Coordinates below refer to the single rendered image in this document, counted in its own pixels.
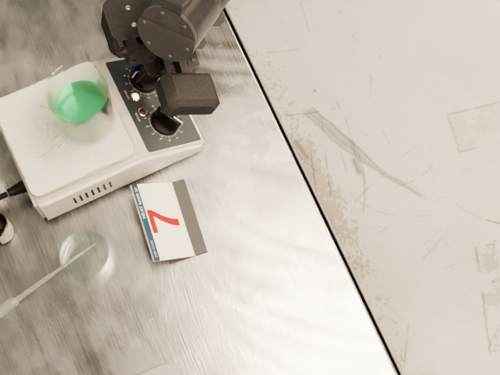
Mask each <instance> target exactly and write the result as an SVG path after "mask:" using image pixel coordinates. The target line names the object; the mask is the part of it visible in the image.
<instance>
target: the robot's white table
mask: <svg viewBox="0 0 500 375"><path fill-rule="evenodd" d="M223 10H224V12H225V14H226V16H227V18H228V20H229V22H230V24H231V27H232V29H233V31H234V33H235V35H236V37H237V39H238V41H239V43H240V46H241V48H242V50H243V52H244V54H245V55H246V58H247V60H248V61H249V65H250V66H251V69H252V71H253V72H254V75H255V77H256V78H257V81H258V83H259V85H260V87H261V89H262V91H263V93H264V95H265V97H266V100H267V102H268V104H269V106H270V108H271V110H272V112H273V114H274V116H275V119H276V121H277V122H278V125H279V127H280V128H281V131H282V133H283V136H284V138H285V139H286V142H287V144H288V145H289V148H290V149H291V151H292V154H293V156H294V158H295V160H296V162H297V164H298V166H299V168H300V170H301V173H302V175H303V177H304V179H305V181H306V183H307V185H308V187H309V189H310V192H311V194H312V196H313V198H314V200H315V202H316V204H317V206H318V209H319V210H320V212H321V215H322V216H323V218H324V221H325V222H326V224H327V227H328V229H329V231H330V233H331V235H332V237H333V239H334V241H335V243H336V246H337V248H338V250H339V252H340V254H341V256H342V258H343V260H344V263H345V265H346V267H347V269H348V271H349V273H350V275H351V277H352V279H353V282H354V283H355V285H356V288H357V289H358V291H359V294H360V295H361V297H362V300H363V302H364V304H365V306H366V308H367V310H368V312H369V314H370V316H371V319H372V321H373V323H374V325H375V327H376V329H377V331H378V333H379V336H380V338H381V340H382V342H383V344H384V345H385V348H386V350H387V351H388V355H389V356H390V358H391V361H392V362H393V364H394V367H395V368H396V370H397V373H398V375H500V0H230V1H229V3H227V5H226V6H225V7H224V9H223Z"/></svg>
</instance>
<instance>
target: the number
mask: <svg viewBox="0 0 500 375"><path fill-rule="evenodd" d="M138 189H139V192H140V195H141V199H142V202H143V205H144V209H145V211H146V215H147V219H148V221H149V224H150V228H151V231H152V233H153V238H154V240H155V243H156V248H157V250H158V255H159V257H160V258H162V257H172V256H178V255H184V254H190V250H189V248H188V243H187V240H186V238H185V234H184V232H183V228H182V224H181V222H180V219H179V215H178V212H177V210H176V206H175V203H174V201H173V196H172V193H171V191H170V187H169V185H150V186H138Z"/></svg>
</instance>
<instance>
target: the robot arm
mask: <svg viewBox="0 0 500 375"><path fill-rule="evenodd" d="M229 1H230V0H106V1H105V2H104V3H103V10H102V18H101V27H102V29H103V32H104V34H105V37H106V41H107V43H108V47H109V50H110V52H111V53H112V54H114V55H115V56H117V57H118V58H124V59H126V62H127V65H130V66H132V73H133V74H134V73H135V71H136V70H137V69H140V70H139V72H138V73H137V75H136V78H135V83H136V84H143V83H147V82H150V81H152V80H156V79H158V78H160V79H159V80H158V82H157V83H156V92H157V95H158V99H159V102H160V105H161V109H162V112H163V113H164V114H165V115H211V114H212V113H213V112H214V111H215V109H216V108H217V107H218V105H219V104H220V102H219V98H218V95H217V91H216V89H215V86H214V82H213V80H212V78H211V76H210V74H209V73H196V69H195V67H198V66H199V60H198V57H197V55H196V51H195V49H203V48H204V47H205V45H206V44H207V43H206V41H205V35H206V33H207V32H208V31H209V30H210V28H211V27H212V26H219V27H220V26H221V25H222V23H223V22H224V21H225V20H224V18H223V15H222V10H223V9H224V7H225V6H226V5H227V3H229Z"/></svg>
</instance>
